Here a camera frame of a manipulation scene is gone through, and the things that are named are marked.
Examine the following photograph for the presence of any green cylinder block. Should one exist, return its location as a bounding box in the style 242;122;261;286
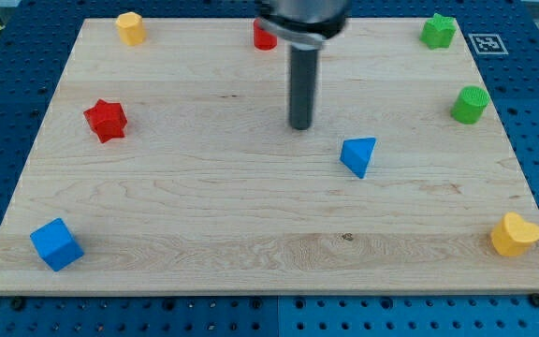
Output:
450;85;490;125

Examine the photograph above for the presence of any blue triangle block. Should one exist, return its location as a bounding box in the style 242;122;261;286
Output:
340;138;376;179

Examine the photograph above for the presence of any red star block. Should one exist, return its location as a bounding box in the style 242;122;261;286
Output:
83;99;127;143

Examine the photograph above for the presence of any yellow hexagon block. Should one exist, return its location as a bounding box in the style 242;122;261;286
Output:
115;11;147;46

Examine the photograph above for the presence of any yellow heart block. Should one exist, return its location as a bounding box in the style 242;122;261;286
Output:
489;212;539;256

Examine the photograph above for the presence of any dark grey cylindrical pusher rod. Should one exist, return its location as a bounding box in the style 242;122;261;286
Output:
288;44;319;130

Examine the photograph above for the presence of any red cylinder block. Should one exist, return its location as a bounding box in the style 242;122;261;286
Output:
253;18;278;51

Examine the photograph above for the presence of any white fiducial marker tag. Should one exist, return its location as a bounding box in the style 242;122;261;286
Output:
468;33;508;55

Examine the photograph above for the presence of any blue cube block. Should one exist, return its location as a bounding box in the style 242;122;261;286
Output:
30;218;84;271

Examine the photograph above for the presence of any light wooden board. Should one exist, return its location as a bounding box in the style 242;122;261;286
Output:
0;18;539;297

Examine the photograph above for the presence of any green star block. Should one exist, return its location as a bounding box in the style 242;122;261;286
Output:
420;13;457;50

